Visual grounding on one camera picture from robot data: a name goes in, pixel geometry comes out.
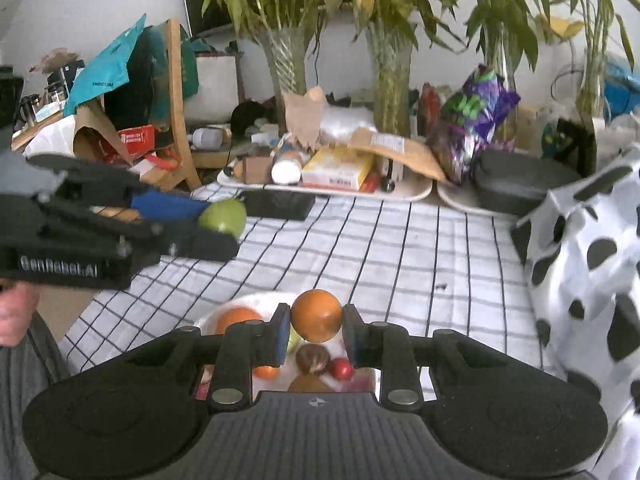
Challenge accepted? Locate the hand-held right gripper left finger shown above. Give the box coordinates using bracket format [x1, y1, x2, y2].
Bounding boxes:
[127, 302, 292, 413]

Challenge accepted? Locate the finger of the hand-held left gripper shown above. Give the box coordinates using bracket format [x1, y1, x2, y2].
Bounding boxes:
[115, 219, 240, 262]
[65, 164, 211, 223]

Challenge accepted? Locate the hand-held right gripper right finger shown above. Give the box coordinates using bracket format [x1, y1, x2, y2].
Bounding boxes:
[341, 304, 508, 413]

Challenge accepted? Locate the white plate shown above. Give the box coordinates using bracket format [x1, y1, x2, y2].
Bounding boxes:
[192, 291, 381, 401]

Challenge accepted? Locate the person's left hand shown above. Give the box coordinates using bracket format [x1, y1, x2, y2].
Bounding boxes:
[0, 282, 41, 347]

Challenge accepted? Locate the brown round fruit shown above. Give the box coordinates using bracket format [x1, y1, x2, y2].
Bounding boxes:
[295, 344, 332, 376]

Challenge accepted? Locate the large orange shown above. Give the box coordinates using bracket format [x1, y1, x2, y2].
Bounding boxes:
[215, 306, 264, 336]

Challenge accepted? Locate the red cardboard box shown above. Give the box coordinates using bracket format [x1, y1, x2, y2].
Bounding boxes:
[116, 125, 158, 157]

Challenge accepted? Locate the checkered tablecloth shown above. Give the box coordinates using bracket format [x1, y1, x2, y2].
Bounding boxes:
[59, 182, 568, 401]

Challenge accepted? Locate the small white bottle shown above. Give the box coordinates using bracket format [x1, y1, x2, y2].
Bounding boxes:
[191, 127, 226, 150]

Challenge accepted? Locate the black flat box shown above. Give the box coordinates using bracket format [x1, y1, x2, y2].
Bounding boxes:
[240, 190, 317, 222]

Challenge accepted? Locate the small brown box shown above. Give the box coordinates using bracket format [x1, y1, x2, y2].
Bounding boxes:
[240, 156, 273, 185]

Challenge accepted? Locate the brown paper bag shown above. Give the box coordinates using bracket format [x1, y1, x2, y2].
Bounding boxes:
[72, 100, 133, 163]

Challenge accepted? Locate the white cap bottle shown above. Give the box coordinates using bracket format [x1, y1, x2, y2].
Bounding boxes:
[270, 146, 307, 185]

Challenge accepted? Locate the white cloth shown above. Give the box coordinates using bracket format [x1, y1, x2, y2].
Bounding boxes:
[22, 132, 76, 158]

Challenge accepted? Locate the wooden chair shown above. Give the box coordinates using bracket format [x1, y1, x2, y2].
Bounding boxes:
[127, 17, 203, 193]

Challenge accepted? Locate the black round object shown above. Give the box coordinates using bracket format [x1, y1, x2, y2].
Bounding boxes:
[231, 101, 266, 133]

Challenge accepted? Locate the teal plastic bag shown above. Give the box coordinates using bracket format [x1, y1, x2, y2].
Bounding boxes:
[62, 14, 147, 118]

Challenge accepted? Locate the grey clothing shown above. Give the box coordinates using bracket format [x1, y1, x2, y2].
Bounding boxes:
[0, 310, 71, 480]

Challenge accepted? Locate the dark green bag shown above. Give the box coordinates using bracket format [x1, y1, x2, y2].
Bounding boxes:
[180, 25, 200, 98]

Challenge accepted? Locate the yellow cardboard box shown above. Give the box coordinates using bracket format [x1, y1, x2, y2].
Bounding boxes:
[301, 146, 376, 191]

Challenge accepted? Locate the white oval tray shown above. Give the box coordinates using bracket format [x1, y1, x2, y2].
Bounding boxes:
[437, 180, 526, 218]
[216, 167, 433, 203]

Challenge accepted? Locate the crumpled brown paper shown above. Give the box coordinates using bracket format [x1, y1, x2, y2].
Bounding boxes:
[282, 86, 328, 151]

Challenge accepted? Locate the white plastic bag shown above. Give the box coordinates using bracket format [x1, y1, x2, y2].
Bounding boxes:
[320, 105, 376, 143]

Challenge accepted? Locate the brown padded envelope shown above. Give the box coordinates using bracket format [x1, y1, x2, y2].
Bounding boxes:
[348, 127, 448, 183]

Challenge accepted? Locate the black zip pouch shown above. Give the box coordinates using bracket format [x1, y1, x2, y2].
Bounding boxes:
[472, 150, 583, 216]

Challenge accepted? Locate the red snack bag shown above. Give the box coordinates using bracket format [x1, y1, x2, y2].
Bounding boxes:
[417, 82, 443, 136]

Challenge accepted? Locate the cow print cloth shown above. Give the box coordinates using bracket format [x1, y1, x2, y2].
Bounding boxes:
[510, 145, 640, 480]

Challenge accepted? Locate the purple snack bag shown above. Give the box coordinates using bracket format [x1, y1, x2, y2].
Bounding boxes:
[427, 65, 521, 186]

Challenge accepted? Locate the black printed bag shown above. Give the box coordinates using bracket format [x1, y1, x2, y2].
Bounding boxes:
[542, 119, 598, 176]

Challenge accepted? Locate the slim glass vase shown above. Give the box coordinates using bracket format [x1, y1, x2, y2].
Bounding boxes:
[580, 50, 608, 121]

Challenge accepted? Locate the blue plastic bag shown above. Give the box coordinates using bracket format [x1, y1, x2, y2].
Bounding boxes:
[605, 60, 640, 116]

